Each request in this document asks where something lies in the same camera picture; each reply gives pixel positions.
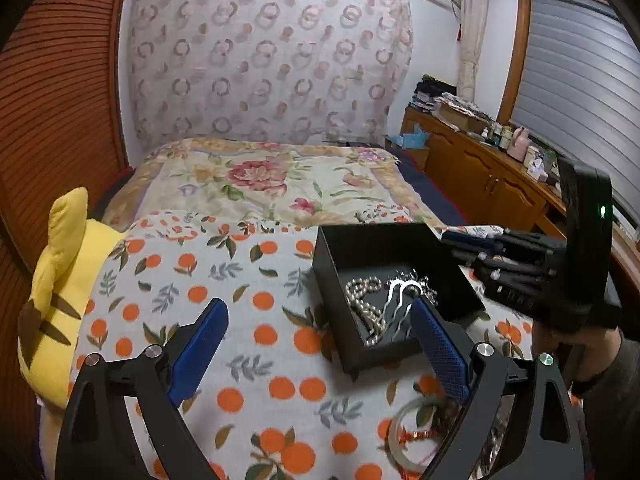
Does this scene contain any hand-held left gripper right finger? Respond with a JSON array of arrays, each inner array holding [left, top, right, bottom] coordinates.
[[411, 299, 587, 480]]

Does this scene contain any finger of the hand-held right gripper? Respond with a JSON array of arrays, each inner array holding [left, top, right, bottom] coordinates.
[[440, 227, 568, 262], [450, 247, 557, 287]]

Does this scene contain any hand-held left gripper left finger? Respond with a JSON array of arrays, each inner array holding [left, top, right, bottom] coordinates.
[[54, 298, 230, 480]]

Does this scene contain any black jewelry box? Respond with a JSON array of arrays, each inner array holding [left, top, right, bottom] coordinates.
[[312, 222, 486, 375]]

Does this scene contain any person's right hand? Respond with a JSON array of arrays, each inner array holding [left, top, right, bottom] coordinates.
[[531, 317, 623, 397]]

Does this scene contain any dark blue bedsheet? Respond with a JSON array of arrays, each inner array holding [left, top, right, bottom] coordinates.
[[384, 151, 469, 227]]

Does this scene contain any orange fruit print blanket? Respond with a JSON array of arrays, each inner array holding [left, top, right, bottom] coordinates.
[[67, 210, 537, 480]]

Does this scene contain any wooden cabinet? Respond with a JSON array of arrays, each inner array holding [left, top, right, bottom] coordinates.
[[400, 105, 640, 321]]

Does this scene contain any silver hairpin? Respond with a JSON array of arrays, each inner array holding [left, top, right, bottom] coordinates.
[[382, 277, 426, 335]]

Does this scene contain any translucent bangle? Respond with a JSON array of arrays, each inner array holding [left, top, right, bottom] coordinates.
[[389, 395, 472, 472]]

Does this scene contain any white small box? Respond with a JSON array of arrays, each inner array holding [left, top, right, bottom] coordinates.
[[524, 145, 557, 182]]

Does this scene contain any pink jug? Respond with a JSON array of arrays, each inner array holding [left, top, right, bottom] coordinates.
[[507, 127, 531, 159]]

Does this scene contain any teal tissue pack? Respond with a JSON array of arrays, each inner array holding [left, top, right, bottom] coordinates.
[[392, 127, 431, 150]]

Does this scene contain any cardboard box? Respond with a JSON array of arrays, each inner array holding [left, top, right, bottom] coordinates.
[[432, 101, 489, 134]]

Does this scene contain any pile of dark clothes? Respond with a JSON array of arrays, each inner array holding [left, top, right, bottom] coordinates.
[[413, 75, 458, 114]]

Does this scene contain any yellow plush toy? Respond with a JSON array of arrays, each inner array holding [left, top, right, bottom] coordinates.
[[17, 187, 126, 411]]

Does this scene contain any grey window blind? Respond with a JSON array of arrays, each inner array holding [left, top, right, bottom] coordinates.
[[510, 0, 640, 223]]

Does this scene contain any floral quilt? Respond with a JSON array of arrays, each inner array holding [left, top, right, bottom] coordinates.
[[100, 137, 447, 232]]

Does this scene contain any white lace curtain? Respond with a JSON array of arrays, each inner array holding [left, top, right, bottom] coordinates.
[[459, 0, 489, 107]]

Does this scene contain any brown ribbed wardrobe door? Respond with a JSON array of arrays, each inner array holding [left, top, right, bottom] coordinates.
[[0, 0, 136, 480]]

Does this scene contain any brown bead bracelet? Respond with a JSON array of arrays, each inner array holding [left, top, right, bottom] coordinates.
[[432, 400, 464, 429]]

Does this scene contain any silver chain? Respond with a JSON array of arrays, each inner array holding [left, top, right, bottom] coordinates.
[[395, 269, 440, 307]]

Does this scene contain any red bead string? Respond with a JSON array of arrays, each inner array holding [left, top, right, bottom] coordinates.
[[399, 429, 442, 450]]

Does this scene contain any pearl necklace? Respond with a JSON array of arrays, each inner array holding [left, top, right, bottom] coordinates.
[[346, 277, 392, 348]]

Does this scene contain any wooden window frame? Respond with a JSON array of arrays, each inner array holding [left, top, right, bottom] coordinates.
[[496, 0, 640, 133]]

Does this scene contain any ring pattern curtain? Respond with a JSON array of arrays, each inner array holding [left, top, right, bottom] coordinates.
[[127, 0, 416, 154]]

